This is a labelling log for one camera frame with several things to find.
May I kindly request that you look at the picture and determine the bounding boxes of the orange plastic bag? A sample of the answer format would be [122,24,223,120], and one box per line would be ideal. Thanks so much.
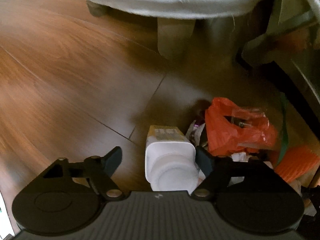
[205,97,278,156]

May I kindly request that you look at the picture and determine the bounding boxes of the orange corrugated wrapper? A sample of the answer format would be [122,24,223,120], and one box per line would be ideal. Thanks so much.
[274,145,319,183]

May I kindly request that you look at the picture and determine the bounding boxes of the crumpled white paper scraps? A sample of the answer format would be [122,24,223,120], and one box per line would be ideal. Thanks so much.
[185,120,208,147]

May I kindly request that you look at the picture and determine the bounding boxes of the white milk carton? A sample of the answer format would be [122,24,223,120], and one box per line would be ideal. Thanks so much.
[145,125,199,194]

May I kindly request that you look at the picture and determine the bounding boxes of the grey bed leg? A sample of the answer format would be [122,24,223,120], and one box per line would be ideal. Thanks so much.
[157,18,196,61]

